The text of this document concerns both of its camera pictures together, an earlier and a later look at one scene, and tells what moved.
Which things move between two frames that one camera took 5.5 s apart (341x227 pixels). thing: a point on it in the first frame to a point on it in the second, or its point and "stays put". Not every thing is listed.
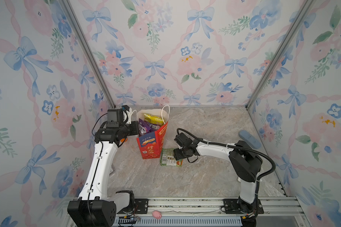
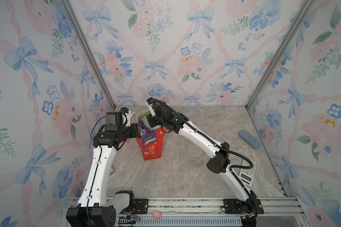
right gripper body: [181, 154] to [155, 122]
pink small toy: [157, 214] stays put
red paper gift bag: [152, 125] stays put
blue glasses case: [250, 139] stays put
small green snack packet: [167, 158] to [143, 118]
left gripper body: [130, 129] stays put
